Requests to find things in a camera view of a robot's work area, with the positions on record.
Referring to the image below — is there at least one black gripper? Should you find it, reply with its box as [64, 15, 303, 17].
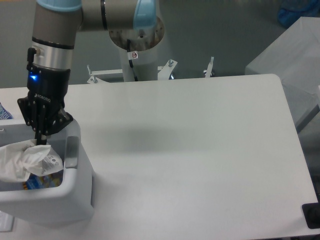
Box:
[17, 63, 74, 145]

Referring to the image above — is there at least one white plastic wrapper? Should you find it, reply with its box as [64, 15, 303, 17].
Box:
[0, 139, 64, 183]

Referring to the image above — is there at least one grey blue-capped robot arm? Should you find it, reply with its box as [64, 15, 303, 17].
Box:
[17, 0, 156, 145]

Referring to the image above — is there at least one white plastic trash can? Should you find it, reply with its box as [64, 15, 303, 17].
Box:
[0, 120, 94, 224]

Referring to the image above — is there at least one blue patterned packet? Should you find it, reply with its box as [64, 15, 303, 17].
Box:
[0, 103, 13, 120]

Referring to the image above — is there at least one blue yellow snack bag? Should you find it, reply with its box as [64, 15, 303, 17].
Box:
[22, 170, 63, 190]

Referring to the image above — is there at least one white paper under bin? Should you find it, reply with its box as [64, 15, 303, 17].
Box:
[0, 211, 15, 233]

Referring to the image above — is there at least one grey covered box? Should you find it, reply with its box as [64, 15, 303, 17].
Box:
[244, 17, 320, 132]

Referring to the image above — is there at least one blue plastic bag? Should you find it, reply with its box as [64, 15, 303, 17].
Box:
[277, 0, 320, 28]

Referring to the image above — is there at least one black device at edge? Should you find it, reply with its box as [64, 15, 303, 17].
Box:
[302, 202, 320, 229]

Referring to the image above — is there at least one white table clamp bracket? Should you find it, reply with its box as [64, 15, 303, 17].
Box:
[87, 65, 124, 84]

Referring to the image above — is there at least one black pedestal cable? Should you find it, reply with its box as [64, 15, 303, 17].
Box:
[126, 38, 139, 82]

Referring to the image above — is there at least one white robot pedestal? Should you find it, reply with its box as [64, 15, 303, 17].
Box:
[109, 17, 165, 82]

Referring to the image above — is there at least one white middle clamp bracket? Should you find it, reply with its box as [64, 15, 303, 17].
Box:
[157, 59, 178, 80]

